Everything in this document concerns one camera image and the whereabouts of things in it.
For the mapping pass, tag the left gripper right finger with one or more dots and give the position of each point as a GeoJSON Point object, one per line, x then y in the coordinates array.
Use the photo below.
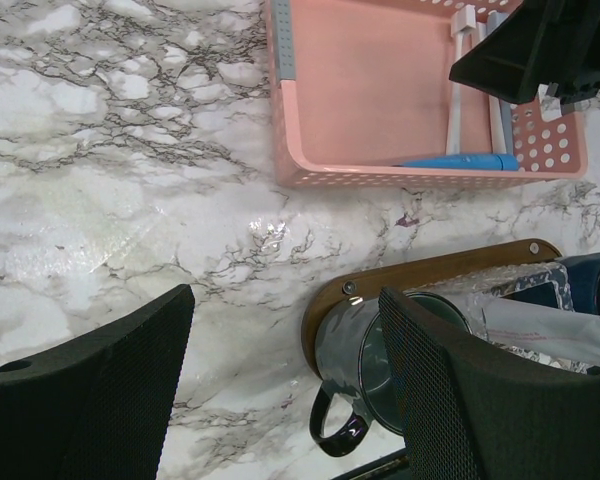
{"type": "Point", "coordinates": [471, 410]}

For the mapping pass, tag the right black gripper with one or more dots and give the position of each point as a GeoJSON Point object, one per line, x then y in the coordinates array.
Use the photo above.
{"type": "Point", "coordinates": [553, 43]}

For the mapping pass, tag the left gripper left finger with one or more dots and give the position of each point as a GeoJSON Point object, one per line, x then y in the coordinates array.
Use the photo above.
{"type": "Point", "coordinates": [97, 406]}

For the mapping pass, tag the blue toothpaste tube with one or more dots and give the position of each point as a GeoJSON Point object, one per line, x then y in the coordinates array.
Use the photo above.
{"type": "Point", "coordinates": [477, 161]}

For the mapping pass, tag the brown wooden oval tray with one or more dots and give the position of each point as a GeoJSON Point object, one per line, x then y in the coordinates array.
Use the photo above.
{"type": "Point", "coordinates": [404, 276]}

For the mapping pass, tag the pink plastic basket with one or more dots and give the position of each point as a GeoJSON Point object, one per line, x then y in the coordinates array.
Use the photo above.
{"type": "Point", "coordinates": [360, 93]}

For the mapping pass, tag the clear textured acrylic holder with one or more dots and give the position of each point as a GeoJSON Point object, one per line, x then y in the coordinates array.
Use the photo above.
{"type": "Point", "coordinates": [528, 284]}

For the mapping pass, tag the dark blue mug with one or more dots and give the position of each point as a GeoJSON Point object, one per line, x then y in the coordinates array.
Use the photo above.
{"type": "Point", "coordinates": [584, 279]}

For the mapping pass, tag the grey capped toothbrush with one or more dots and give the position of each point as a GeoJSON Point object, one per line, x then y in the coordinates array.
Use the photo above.
{"type": "Point", "coordinates": [499, 111]}

